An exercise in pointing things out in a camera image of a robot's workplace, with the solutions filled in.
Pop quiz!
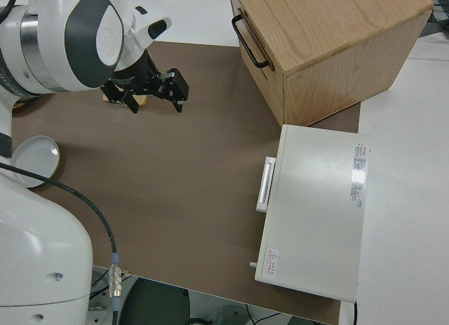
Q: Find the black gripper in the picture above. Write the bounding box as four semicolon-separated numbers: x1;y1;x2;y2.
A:
100;53;191;115

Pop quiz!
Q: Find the gray plate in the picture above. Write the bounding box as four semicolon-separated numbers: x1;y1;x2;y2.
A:
11;135;63;189

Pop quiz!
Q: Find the wooden mug holder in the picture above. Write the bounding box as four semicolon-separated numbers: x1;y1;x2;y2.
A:
102;92;148;108

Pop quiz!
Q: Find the brown table mat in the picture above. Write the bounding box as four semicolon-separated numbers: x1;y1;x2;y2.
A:
10;40;362;325

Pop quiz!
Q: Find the light wooden box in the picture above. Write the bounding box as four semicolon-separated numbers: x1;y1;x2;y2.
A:
229;0;434;127

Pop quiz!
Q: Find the white toaster oven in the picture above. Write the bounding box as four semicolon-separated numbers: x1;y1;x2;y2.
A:
249;124;372;303

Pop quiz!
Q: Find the dark round stool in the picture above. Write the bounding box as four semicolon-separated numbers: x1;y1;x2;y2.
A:
121;278;192;325

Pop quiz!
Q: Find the black metal box handle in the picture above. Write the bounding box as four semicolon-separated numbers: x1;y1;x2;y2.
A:
231;15;271;69

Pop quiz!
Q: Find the toaster oven door handle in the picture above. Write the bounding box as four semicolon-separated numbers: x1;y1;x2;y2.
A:
255;156;277;213

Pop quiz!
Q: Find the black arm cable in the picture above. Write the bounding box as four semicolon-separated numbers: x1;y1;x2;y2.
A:
0;162;123;325

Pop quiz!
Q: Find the black wire frame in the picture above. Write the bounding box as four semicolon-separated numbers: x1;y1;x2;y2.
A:
425;0;449;37

